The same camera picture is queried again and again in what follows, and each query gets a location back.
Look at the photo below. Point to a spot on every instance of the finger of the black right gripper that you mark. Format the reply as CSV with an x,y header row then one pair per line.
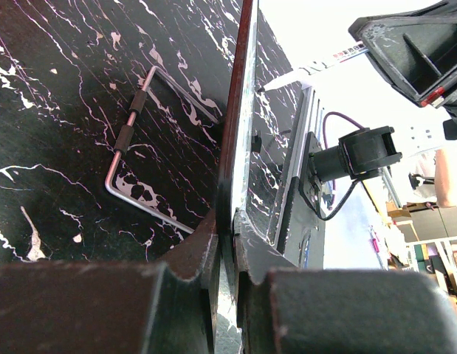
x,y
415,52

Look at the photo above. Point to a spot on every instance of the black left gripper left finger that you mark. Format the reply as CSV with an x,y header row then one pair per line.
x,y
165,306

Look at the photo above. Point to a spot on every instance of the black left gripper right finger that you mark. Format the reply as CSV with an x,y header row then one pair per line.
x,y
285,309

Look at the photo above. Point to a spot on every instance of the white whiteboard marker pen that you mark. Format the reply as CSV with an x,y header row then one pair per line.
x,y
302,73

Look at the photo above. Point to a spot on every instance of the small white whiteboard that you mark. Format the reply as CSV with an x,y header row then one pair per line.
x,y
236,140

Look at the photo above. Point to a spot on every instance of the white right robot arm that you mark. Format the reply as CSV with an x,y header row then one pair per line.
x,y
360,155

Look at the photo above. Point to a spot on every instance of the pink capped background marker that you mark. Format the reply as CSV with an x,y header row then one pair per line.
x,y
374,242

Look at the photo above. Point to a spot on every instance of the person in background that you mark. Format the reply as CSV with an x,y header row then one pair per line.
x,y
436,174

